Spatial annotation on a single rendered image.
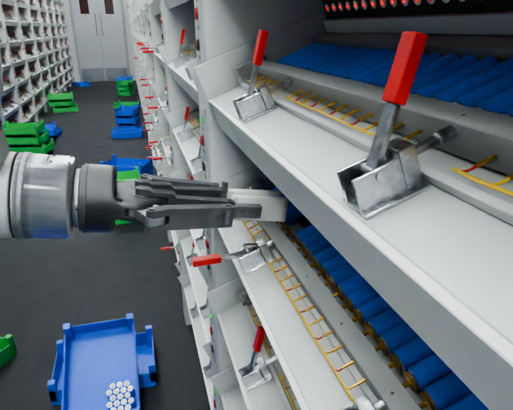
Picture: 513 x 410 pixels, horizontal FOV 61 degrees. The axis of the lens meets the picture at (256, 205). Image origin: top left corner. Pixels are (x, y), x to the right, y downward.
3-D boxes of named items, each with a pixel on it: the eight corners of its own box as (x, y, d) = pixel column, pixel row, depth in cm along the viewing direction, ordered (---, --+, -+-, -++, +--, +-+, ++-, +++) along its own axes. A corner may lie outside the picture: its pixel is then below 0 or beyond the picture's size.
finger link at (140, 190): (135, 185, 48) (134, 189, 47) (235, 193, 51) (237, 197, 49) (133, 217, 49) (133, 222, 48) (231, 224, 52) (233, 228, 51)
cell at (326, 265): (381, 255, 48) (329, 283, 47) (373, 248, 49) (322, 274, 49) (377, 242, 47) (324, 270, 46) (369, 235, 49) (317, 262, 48)
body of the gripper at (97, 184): (75, 176, 42) (172, 181, 45) (81, 154, 50) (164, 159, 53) (74, 246, 45) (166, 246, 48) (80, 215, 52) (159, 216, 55)
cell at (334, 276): (392, 265, 46) (337, 293, 45) (382, 257, 47) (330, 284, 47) (388, 251, 45) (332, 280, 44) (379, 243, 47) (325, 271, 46)
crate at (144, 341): (51, 407, 127) (46, 385, 124) (60, 359, 145) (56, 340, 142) (157, 386, 134) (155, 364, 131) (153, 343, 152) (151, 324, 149)
